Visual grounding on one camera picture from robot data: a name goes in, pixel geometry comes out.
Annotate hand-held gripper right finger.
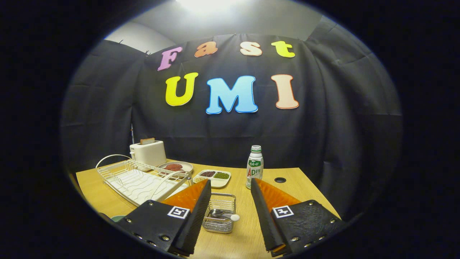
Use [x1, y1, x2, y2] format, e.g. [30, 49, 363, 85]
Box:
[250, 178, 347, 257]

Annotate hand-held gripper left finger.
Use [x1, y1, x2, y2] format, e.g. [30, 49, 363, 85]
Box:
[117, 179, 212, 257]

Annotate metal wire basket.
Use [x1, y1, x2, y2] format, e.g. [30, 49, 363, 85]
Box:
[202, 193, 237, 234]

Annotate metal spoon with white-tipped handle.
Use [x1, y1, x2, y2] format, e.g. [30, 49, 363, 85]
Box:
[211, 209, 240, 222]

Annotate white wire dish rack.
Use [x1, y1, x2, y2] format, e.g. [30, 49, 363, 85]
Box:
[96, 154, 193, 207]

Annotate round beige dish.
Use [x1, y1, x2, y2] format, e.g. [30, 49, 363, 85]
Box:
[158, 161, 194, 176]

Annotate white divided tray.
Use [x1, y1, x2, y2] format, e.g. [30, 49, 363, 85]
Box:
[193, 169, 231, 188]

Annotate white green-label drink bottle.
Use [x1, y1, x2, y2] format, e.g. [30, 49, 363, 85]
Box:
[246, 145, 264, 190]

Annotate white toaster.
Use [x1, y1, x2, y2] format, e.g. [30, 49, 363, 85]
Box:
[129, 140, 167, 172]

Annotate black backdrop cloth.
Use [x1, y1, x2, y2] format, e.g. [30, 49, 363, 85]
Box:
[60, 16, 402, 220]

